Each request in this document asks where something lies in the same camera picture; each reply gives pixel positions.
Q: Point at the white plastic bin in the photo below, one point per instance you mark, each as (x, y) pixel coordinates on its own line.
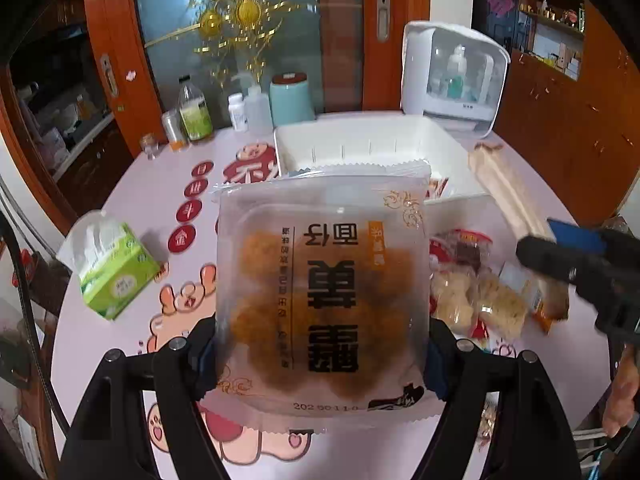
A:
(360, 140)

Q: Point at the white pill bottle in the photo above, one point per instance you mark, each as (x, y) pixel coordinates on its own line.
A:
(238, 115)

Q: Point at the clear bottle green label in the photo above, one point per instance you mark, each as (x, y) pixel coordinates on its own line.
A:
(196, 115)

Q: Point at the glass door gold ornament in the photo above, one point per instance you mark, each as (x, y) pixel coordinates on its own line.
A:
(165, 10)

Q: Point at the wooden open shelf cabinet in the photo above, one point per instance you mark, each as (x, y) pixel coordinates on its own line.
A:
(95, 175)

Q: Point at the white sterilizer cabinet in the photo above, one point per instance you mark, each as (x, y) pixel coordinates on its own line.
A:
(420, 85)

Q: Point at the clear rice crisp packet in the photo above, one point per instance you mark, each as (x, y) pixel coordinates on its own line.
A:
(500, 305)

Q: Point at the green tissue box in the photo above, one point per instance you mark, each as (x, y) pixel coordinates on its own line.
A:
(120, 280)

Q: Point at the red packet dark filling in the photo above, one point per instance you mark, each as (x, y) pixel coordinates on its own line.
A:
(467, 250)

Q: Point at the white teal bottle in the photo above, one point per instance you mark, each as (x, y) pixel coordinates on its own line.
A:
(455, 77)

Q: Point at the metal can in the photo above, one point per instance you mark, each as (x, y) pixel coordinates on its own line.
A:
(174, 127)

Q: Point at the person's right hand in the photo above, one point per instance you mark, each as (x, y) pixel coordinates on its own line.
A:
(622, 400)

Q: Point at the clear packet beige snack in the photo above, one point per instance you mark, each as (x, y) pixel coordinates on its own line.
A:
(487, 422)

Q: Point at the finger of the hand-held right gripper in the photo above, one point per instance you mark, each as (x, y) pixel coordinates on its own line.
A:
(575, 236)
(550, 255)

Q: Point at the wooden cabinet with shelves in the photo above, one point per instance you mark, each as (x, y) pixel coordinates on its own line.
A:
(560, 125)

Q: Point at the large translucent pastry packet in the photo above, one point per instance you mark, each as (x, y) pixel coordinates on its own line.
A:
(320, 285)

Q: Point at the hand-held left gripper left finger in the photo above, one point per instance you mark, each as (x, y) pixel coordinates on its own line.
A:
(202, 367)

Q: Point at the long beige bread packet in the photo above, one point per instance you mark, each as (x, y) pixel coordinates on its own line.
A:
(505, 185)

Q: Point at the orange snack packet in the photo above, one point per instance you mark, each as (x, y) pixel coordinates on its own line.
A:
(542, 305)

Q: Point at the rice crisp packet red trim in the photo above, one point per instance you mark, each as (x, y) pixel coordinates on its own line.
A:
(452, 295)

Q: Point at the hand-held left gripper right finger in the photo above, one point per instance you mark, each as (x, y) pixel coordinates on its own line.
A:
(436, 375)

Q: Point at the white squeeze bottle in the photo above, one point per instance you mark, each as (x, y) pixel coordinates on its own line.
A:
(259, 115)

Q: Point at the teal ceramic canister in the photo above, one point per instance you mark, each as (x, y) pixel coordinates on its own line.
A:
(292, 102)

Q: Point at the red white snack packet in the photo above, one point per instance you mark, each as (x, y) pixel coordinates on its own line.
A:
(437, 189)

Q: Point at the small glass jar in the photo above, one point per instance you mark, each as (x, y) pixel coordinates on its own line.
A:
(149, 147)

